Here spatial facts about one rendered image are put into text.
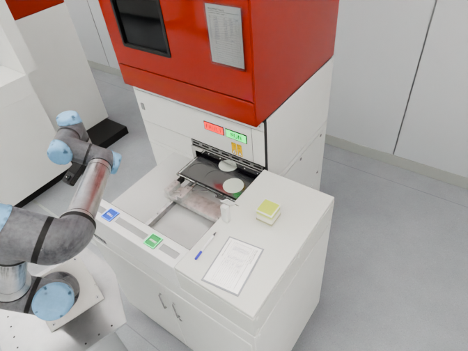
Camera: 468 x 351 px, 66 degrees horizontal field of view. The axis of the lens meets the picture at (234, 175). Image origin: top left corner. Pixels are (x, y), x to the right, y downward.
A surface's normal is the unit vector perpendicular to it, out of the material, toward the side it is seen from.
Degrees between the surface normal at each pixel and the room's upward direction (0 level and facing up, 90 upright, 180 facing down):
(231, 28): 90
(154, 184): 0
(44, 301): 52
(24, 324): 0
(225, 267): 0
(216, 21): 90
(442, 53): 90
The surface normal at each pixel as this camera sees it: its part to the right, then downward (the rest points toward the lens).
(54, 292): 0.49, -0.10
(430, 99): -0.58, 0.59
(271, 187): -0.08, -0.73
